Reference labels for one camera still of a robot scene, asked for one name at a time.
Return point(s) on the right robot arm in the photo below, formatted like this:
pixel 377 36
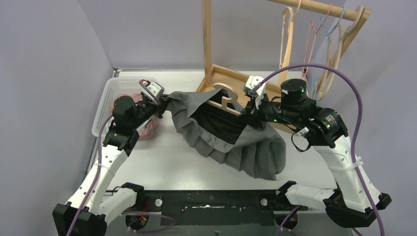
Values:
pixel 353 202

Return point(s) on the blue wire hanger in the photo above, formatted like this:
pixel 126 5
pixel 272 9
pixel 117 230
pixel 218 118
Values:
pixel 314 77

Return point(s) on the pink garment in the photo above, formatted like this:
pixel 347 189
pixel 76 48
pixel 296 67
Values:
pixel 145 130

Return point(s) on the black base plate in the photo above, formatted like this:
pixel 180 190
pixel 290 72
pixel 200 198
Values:
pixel 207 208

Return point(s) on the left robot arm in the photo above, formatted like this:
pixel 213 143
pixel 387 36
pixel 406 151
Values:
pixel 86 213

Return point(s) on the grey pleated skirt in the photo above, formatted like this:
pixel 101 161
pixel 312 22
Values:
pixel 214 133

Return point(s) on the wooden hanger at rack end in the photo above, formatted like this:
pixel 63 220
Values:
pixel 345 37

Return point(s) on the white plastic basket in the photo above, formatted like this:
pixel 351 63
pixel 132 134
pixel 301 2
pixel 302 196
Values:
pixel 114 87

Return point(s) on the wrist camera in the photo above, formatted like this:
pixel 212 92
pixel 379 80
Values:
pixel 152 90
pixel 254 89

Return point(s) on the wooden hanger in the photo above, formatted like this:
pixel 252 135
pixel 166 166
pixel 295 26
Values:
pixel 345 37
pixel 286 42
pixel 224 97

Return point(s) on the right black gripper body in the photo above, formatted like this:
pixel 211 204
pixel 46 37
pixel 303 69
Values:
pixel 268 111

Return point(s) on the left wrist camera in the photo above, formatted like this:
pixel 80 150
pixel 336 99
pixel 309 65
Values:
pixel 152 90

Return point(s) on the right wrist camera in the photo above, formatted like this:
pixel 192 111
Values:
pixel 254 89

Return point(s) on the pink wire hanger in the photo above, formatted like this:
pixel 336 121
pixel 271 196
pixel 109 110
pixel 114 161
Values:
pixel 313 32

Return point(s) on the wooden hanger rack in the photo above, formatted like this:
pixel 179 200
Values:
pixel 220 77

